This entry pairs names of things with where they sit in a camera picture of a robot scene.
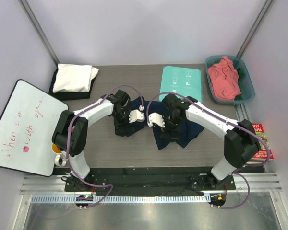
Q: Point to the teal plastic bin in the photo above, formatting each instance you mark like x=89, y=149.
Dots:
x=237, y=63

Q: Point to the white dry-erase board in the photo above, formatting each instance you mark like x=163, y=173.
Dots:
x=27, y=124

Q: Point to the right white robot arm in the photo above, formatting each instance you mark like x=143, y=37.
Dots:
x=240, y=141

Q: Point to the red storey house book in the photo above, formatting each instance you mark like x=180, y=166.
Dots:
x=261, y=155

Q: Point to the folded black t shirt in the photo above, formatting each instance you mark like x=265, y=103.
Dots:
x=65, y=96

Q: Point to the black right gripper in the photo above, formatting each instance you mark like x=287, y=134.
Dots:
x=168, y=130

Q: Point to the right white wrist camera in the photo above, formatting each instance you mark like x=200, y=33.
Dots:
x=155, y=119

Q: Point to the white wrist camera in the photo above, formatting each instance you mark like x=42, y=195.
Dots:
x=155, y=119
x=136, y=116

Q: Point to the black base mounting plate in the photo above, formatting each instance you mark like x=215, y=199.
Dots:
x=148, y=182

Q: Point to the white mug orange inside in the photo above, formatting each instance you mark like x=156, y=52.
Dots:
x=60, y=158

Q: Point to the navy blue t shirt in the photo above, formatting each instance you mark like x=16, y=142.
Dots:
x=182, y=134

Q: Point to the teal instruction mat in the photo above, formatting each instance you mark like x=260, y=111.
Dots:
x=184, y=81

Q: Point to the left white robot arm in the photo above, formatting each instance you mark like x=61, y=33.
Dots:
x=70, y=134

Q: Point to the pink crumpled t shirt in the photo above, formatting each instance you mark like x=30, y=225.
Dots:
x=224, y=79

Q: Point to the folded white t shirt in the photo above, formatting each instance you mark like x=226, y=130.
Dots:
x=74, y=78

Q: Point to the green t shirt in bin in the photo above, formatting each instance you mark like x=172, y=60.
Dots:
x=241, y=85

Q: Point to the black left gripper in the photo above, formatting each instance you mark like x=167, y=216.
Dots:
x=119, y=129

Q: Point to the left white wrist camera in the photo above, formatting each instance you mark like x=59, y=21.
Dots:
x=136, y=116

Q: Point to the perforated white cable duct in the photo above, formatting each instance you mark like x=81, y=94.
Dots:
x=88, y=199

